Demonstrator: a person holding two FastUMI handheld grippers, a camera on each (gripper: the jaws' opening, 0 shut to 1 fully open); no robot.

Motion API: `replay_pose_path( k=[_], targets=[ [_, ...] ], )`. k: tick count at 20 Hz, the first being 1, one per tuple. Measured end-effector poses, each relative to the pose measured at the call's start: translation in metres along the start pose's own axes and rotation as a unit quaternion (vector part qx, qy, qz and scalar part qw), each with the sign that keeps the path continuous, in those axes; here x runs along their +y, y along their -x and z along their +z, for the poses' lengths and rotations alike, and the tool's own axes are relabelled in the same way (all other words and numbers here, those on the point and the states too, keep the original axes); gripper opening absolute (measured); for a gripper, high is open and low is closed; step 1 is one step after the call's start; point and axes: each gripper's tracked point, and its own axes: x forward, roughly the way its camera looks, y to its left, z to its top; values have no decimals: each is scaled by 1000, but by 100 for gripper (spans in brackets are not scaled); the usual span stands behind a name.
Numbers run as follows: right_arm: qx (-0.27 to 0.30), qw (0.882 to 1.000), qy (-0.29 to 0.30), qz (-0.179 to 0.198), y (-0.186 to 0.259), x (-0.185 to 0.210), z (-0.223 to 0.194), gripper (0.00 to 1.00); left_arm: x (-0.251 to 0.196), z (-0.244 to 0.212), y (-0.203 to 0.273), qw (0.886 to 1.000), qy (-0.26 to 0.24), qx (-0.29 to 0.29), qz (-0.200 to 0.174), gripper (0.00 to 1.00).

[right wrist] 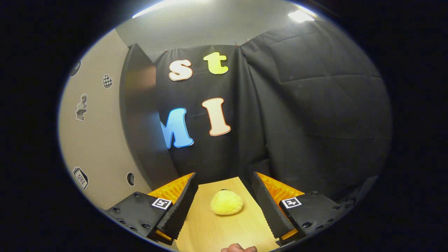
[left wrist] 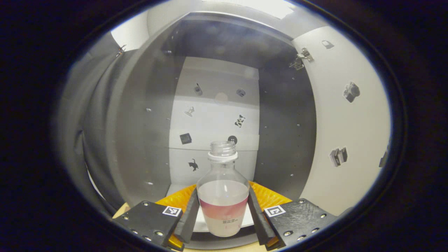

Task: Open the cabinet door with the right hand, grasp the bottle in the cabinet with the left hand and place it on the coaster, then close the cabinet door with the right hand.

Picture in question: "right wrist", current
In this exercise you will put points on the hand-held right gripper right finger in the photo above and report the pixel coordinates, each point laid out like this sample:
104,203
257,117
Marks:
267,210

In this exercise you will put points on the yellow plush toy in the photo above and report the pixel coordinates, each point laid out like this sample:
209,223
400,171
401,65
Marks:
226,203

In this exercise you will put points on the black backdrop cloth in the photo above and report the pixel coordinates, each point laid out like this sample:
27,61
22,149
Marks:
308,122

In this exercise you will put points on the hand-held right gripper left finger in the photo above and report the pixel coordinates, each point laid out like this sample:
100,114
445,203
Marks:
182,210

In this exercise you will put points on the ceiling light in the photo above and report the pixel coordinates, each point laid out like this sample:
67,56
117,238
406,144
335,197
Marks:
300,15

